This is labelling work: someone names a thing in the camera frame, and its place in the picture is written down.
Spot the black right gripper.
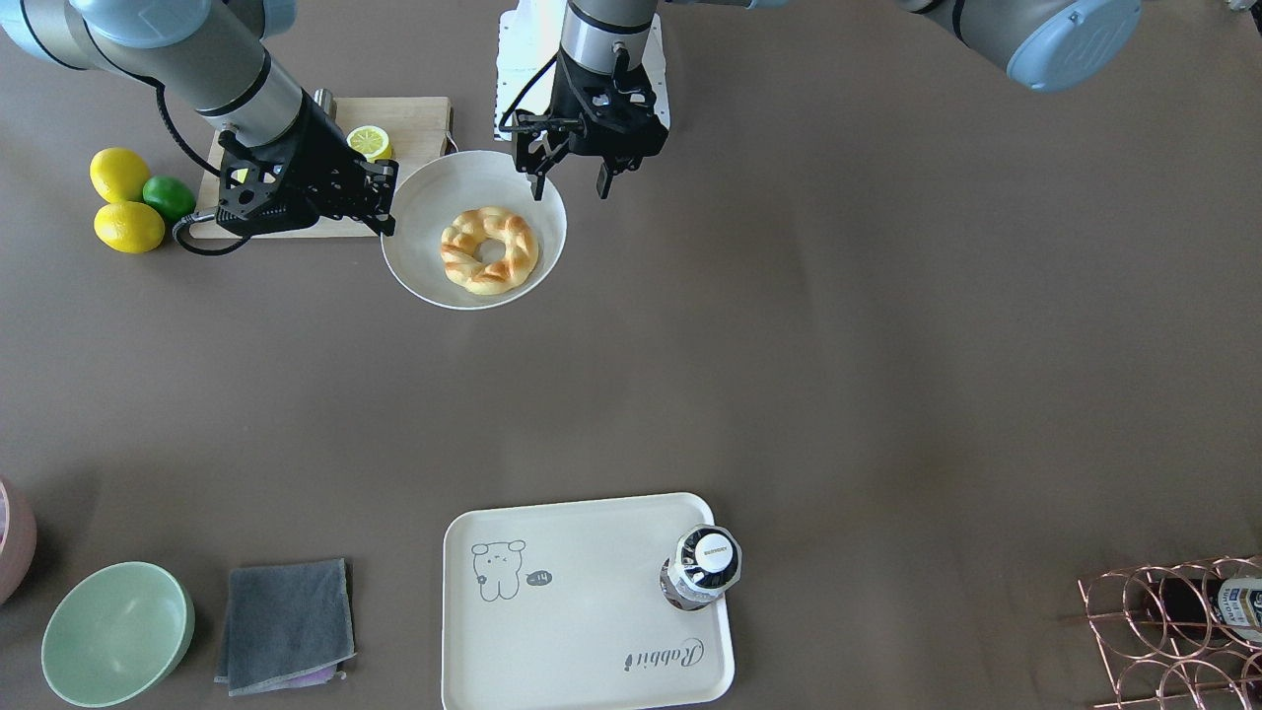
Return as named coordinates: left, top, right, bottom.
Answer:
left=216, top=95, right=398, bottom=240

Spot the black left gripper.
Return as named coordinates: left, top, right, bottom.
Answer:
left=512, top=49, right=668, bottom=201

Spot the twisted ring donut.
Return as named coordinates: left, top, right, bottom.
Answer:
left=439, top=206, right=539, bottom=296

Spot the white plate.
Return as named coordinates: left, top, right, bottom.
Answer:
left=382, top=150, right=568, bottom=311

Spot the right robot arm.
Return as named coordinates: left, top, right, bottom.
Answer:
left=3, top=1, right=398, bottom=247

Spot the dark tea bottle on tray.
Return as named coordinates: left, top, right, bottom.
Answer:
left=659, top=525, right=743, bottom=610

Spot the cream rabbit tray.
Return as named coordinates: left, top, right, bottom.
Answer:
left=440, top=491, right=736, bottom=709

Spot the half lemon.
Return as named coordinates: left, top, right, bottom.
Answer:
left=346, top=125, right=392, bottom=163

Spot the wooden cutting board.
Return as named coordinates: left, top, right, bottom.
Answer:
left=191, top=96, right=454, bottom=248

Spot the steel cylinder muddler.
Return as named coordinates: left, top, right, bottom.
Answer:
left=312, top=87, right=334, bottom=119

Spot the green lime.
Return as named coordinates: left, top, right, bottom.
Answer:
left=141, top=175, right=196, bottom=224

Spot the yellow lemon lower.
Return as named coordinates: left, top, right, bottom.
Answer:
left=93, top=201, right=167, bottom=253

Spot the yellow lemon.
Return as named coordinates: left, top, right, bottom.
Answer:
left=90, top=148, right=151, bottom=206
left=93, top=201, right=167, bottom=253

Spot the yellow lemon upper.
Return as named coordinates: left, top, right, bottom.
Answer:
left=90, top=148, right=151, bottom=206

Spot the grey folded cloth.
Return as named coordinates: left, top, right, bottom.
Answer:
left=215, top=557, right=357, bottom=697

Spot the mint green bowl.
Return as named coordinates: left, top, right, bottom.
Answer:
left=40, top=561, right=196, bottom=709

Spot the pink bowl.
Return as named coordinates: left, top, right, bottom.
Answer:
left=1, top=475, right=37, bottom=604

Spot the bottle in rack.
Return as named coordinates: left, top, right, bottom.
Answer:
left=1141, top=578, right=1261, bottom=649

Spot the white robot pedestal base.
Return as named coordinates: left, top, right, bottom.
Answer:
left=491, top=1, right=670, bottom=141

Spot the copper wire bottle rack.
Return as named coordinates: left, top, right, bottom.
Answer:
left=1076, top=554, right=1261, bottom=709

